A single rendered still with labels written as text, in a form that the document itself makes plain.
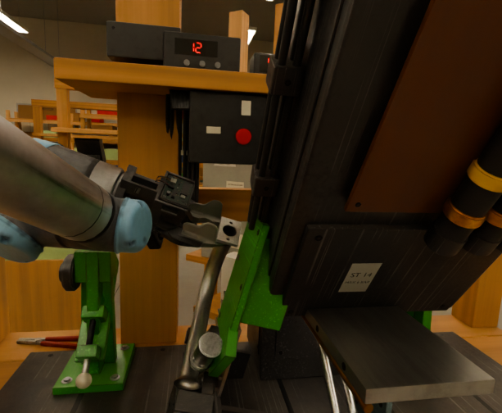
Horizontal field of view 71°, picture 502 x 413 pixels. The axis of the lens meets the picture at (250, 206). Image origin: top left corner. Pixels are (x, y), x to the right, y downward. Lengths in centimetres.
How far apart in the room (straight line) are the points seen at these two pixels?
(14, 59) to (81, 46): 171
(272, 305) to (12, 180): 39
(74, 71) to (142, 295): 53
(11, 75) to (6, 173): 1122
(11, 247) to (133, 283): 43
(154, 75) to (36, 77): 1060
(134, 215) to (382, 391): 36
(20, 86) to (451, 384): 1132
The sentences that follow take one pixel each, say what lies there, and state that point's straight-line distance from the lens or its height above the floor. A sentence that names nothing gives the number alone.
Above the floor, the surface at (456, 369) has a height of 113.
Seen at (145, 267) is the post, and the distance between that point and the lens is 92.
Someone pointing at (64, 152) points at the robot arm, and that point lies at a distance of 63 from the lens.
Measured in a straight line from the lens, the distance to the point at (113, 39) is 84.
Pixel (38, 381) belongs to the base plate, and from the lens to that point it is 90.
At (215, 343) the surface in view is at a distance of 57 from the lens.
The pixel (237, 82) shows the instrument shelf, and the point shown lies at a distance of 76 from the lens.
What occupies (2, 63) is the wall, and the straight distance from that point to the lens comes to 1168.
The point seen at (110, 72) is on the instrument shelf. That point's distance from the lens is 78.
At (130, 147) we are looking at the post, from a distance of 88.
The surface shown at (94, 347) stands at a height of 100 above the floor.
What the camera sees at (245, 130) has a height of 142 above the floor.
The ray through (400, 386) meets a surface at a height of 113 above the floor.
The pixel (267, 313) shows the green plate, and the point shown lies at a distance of 57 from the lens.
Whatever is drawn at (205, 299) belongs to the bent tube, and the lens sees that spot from 71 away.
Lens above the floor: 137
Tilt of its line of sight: 9 degrees down
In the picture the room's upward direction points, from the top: 2 degrees clockwise
